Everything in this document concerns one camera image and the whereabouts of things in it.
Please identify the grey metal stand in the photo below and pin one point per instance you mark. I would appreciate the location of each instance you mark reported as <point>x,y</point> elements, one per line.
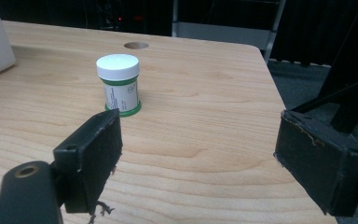
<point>223,31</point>

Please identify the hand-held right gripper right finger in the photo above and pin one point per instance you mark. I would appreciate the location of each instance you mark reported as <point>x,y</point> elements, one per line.
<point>320,168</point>

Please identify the small white bottle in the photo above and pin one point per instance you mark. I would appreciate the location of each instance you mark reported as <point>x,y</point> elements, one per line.
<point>119,84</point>

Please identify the black stand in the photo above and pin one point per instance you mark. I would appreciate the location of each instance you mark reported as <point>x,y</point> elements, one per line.
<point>351,77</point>

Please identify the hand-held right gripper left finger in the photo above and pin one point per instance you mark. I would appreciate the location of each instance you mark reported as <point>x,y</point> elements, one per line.
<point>87,155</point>

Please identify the dark device with red light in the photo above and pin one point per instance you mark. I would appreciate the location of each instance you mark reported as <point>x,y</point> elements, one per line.
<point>118,18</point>

